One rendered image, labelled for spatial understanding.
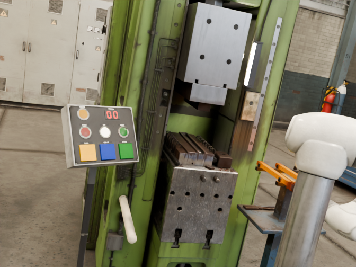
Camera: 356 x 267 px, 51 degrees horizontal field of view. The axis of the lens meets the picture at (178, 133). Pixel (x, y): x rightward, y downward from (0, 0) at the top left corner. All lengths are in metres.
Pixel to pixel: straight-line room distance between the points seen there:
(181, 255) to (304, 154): 1.32
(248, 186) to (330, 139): 1.40
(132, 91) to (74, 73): 5.10
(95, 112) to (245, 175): 1.07
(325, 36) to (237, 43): 8.17
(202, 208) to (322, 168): 1.16
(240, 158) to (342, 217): 0.91
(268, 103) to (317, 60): 7.79
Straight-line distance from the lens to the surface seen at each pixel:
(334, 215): 1.62
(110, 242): 2.29
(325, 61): 10.23
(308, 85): 10.02
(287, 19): 2.32
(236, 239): 2.57
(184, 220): 2.13
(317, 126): 1.08
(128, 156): 1.80
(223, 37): 1.99
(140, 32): 2.03
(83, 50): 7.09
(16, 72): 7.09
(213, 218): 2.18
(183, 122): 2.50
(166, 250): 2.21
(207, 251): 2.28
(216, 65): 1.99
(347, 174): 5.74
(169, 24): 2.05
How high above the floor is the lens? 1.53
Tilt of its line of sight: 13 degrees down
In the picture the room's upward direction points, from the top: 10 degrees clockwise
